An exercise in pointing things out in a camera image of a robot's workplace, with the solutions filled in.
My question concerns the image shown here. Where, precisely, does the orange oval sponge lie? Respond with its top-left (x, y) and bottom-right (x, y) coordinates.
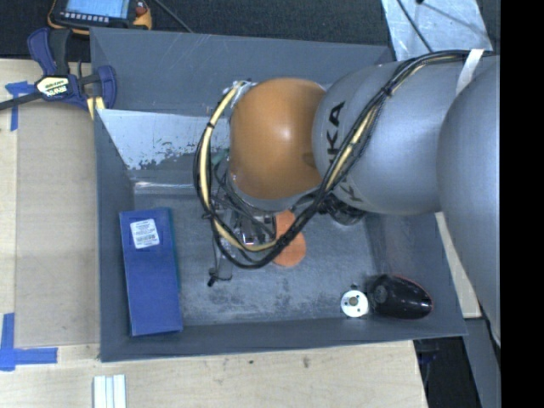
top-left (270, 209), bottom-right (308, 269)

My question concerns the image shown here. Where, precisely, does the black computer mouse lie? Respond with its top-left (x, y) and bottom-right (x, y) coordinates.
top-left (366, 273), bottom-right (435, 320)

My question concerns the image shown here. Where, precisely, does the white round cap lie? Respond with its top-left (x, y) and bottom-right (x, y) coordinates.
top-left (340, 288), bottom-right (371, 319)

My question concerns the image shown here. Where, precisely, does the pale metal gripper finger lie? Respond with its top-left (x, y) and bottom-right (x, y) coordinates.
top-left (213, 244), bottom-right (234, 281)

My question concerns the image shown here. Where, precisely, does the blue flat box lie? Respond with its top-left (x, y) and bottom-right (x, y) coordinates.
top-left (118, 206), bottom-right (185, 337)

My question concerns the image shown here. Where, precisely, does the grey metal bin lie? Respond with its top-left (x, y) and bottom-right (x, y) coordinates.
top-left (88, 26), bottom-right (469, 363)

